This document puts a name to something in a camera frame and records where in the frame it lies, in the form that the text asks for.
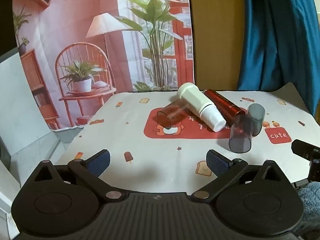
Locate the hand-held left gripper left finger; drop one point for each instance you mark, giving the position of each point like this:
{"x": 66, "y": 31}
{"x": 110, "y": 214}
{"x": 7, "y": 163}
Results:
{"x": 98, "y": 163}

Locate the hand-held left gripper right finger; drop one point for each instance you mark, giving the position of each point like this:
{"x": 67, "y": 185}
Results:
{"x": 217, "y": 165}

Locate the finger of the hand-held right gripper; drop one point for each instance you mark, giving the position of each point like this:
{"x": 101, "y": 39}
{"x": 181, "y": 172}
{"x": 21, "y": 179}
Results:
{"x": 315, "y": 171}
{"x": 303, "y": 150}

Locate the transparent dark grey cup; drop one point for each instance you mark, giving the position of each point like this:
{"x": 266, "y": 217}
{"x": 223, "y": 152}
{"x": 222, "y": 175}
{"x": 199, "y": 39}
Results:
{"x": 257, "y": 118}

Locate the transparent brown cup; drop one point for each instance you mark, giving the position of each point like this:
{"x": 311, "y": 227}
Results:
{"x": 172, "y": 115}

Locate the grey-blue fuzzy cloth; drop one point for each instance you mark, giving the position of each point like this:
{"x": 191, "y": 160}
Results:
{"x": 310, "y": 202}

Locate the printed table mat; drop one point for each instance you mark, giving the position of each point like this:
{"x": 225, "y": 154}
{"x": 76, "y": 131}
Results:
{"x": 150, "y": 152}

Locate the red cylindrical bottle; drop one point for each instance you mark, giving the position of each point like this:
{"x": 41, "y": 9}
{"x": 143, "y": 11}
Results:
{"x": 223, "y": 105}

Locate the white plastic bottle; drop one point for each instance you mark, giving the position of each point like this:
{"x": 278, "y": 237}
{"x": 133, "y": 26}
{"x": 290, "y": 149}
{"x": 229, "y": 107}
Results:
{"x": 200, "y": 105}

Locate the white board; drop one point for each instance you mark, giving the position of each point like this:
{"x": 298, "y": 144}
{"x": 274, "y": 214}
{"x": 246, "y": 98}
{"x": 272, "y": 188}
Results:
{"x": 22, "y": 120}

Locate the blue curtain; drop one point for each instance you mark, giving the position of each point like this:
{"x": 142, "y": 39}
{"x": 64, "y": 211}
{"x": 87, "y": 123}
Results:
{"x": 277, "y": 35}

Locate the printed room backdrop cloth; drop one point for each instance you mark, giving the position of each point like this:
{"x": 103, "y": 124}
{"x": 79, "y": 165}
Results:
{"x": 100, "y": 42}

